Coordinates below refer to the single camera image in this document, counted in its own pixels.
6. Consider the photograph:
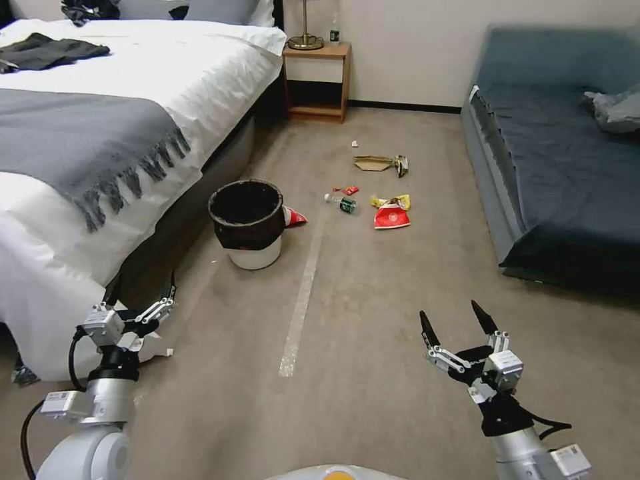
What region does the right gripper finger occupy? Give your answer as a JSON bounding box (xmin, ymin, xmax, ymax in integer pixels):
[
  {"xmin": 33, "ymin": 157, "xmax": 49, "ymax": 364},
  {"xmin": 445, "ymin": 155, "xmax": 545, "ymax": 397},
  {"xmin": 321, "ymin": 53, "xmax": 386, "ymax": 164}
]
[
  {"xmin": 471, "ymin": 299, "xmax": 512, "ymax": 357},
  {"xmin": 419, "ymin": 309, "xmax": 471, "ymax": 376}
]

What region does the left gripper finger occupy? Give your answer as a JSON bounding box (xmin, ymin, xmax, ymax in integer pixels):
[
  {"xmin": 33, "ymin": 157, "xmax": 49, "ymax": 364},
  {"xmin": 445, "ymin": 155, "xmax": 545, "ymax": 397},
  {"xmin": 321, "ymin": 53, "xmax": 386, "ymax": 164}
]
[
  {"xmin": 91, "ymin": 273, "xmax": 123, "ymax": 313},
  {"xmin": 133, "ymin": 269, "xmax": 177, "ymax": 326}
]

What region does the white trash can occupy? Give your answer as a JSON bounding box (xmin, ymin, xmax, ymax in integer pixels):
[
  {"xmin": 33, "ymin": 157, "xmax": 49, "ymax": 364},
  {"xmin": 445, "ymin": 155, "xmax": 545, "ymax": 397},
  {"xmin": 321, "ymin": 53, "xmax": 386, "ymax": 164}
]
[{"xmin": 227, "ymin": 233, "xmax": 283, "ymax": 271}]

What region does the black bin liner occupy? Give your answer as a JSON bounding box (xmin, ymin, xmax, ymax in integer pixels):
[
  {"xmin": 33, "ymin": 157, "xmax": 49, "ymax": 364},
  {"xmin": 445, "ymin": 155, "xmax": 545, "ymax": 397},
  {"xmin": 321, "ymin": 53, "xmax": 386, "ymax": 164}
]
[{"xmin": 207, "ymin": 181, "xmax": 285, "ymax": 253}]

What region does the red paper bag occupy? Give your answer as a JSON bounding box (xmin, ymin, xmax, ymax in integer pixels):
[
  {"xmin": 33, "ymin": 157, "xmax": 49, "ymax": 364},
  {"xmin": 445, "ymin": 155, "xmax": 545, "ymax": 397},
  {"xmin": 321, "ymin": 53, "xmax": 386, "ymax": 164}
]
[{"xmin": 373, "ymin": 201, "xmax": 413, "ymax": 231}]

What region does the clear tape strip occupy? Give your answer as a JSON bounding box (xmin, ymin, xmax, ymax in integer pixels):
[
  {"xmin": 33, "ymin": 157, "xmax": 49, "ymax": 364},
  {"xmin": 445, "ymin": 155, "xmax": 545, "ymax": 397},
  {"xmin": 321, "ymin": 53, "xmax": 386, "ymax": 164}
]
[{"xmin": 277, "ymin": 219, "xmax": 324, "ymax": 379}]

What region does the yellow snack bag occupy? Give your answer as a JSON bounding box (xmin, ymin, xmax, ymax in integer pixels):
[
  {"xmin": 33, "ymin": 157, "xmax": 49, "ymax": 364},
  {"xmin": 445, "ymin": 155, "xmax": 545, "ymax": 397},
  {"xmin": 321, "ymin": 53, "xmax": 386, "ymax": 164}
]
[{"xmin": 369, "ymin": 194, "xmax": 413, "ymax": 213}]

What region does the green plastic bottle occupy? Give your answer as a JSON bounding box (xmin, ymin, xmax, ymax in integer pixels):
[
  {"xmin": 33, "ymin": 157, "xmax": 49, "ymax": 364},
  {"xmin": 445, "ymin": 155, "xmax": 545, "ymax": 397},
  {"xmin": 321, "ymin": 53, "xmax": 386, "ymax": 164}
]
[{"xmin": 323, "ymin": 193, "xmax": 361, "ymax": 217}]

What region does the grey fringed throw blanket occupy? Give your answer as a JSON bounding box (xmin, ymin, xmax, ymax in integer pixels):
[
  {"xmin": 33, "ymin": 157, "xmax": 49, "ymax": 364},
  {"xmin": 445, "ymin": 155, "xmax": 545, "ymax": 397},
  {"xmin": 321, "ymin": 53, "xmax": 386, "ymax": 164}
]
[{"xmin": 0, "ymin": 88, "xmax": 193, "ymax": 234}]

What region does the red white snack bag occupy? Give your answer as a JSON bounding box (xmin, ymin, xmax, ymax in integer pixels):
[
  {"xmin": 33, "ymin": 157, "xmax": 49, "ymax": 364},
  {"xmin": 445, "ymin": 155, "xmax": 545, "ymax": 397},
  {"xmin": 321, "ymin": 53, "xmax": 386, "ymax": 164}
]
[{"xmin": 281, "ymin": 203, "xmax": 309, "ymax": 231}]

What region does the blue-grey sofa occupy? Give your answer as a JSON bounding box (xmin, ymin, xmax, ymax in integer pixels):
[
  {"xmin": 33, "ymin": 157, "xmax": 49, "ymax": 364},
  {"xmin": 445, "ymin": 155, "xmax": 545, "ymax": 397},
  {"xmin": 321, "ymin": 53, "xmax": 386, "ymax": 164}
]
[{"xmin": 460, "ymin": 23, "xmax": 640, "ymax": 302}]

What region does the white robot front shell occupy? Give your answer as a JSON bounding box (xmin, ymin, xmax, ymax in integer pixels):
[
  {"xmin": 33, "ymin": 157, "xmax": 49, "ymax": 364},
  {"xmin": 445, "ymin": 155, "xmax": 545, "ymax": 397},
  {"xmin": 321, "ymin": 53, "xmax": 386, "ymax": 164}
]
[{"xmin": 279, "ymin": 463, "xmax": 382, "ymax": 480}]

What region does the brown cardboard piece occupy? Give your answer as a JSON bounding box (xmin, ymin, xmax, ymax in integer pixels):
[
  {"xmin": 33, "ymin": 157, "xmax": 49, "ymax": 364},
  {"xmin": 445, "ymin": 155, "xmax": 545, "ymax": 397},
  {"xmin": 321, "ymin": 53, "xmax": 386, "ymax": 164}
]
[{"xmin": 351, "ymin": 153, "xmax": 394, "ymax": 174}]

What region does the white bed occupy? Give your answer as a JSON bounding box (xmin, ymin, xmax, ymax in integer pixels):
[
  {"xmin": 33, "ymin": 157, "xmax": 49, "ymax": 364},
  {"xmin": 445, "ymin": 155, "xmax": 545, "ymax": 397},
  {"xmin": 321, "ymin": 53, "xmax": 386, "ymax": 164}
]
[{"xmin": 0, "ymin": 0, "xmax": 289, "ymax": 387}]

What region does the black folded garment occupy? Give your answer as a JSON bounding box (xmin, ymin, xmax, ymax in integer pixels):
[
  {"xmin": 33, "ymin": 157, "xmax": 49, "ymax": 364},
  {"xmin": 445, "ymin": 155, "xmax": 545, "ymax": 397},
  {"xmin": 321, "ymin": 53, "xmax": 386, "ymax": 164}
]
[{"xmin": 0, "ymin": 31, "xmax": 111, "ymax": 75}]

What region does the dark crumpled garment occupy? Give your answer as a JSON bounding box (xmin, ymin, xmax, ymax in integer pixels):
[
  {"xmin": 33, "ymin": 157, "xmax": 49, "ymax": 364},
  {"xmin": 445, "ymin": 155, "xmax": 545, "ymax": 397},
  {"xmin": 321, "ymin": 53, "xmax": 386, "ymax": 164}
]
[{"xmin": 60, "ymin": 0, "xmax": 105, "ymax": 27}]

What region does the wooden nightstand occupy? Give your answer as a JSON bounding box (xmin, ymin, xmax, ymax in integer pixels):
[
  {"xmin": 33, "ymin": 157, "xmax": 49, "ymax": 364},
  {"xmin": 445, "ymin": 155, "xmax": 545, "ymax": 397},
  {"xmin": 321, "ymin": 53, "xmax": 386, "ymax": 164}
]
[{"xmin": 281, "ymin": 41, "xmax": 353, "ymax": 124}]

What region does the brass table lamp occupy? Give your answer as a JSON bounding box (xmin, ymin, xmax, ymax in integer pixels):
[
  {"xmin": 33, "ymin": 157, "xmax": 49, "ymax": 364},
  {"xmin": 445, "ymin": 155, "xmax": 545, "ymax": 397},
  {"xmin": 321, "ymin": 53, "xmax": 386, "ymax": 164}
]
[{"xmin": 287, "ymin": 0, "xmax": 325, "ymax": 51}]

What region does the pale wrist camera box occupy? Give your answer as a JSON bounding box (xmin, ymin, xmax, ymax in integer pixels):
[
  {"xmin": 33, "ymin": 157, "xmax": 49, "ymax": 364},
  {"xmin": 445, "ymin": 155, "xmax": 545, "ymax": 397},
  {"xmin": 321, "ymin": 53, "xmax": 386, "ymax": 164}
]
[
  {"xmin": 81, "ymin": 303, "xmax": 125, "ymax": 347},
  {"xmin": 481, "ymin": 351, "xmax": 525, "ymax": 391}
]

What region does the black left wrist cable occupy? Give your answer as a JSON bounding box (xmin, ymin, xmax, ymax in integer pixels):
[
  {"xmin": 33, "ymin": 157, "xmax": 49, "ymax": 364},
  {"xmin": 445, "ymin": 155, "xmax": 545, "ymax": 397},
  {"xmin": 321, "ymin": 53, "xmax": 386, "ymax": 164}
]
[{"xmin": 67, "ymin": 325, "xmax": 103, "ymax": 391}]

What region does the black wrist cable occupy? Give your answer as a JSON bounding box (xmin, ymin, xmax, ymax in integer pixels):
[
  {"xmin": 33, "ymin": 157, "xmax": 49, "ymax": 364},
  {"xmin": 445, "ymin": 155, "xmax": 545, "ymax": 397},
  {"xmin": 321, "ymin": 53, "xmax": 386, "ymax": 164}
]
[
  {"xmin": 67, "ymin": 325, "xmax": 103, "ymax": 391},
  {"xmin": 529, "ymin": 409, "xmax": 573, "ymax": 442}
]

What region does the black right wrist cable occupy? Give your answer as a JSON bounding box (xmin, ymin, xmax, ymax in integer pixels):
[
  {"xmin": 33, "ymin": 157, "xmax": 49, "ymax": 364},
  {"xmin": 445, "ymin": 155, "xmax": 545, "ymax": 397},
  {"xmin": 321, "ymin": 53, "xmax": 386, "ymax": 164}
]
[{"xmin": 529, "ymin": 409, "xmax": 573, "ymax": 442}]

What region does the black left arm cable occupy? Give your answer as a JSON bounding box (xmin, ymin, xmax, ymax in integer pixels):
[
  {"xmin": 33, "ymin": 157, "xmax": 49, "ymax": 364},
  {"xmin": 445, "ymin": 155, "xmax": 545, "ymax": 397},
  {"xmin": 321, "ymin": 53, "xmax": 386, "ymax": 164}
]
[{"xmin": 19, "ymin": 399, "xmax": 51, "ymax": 480}]

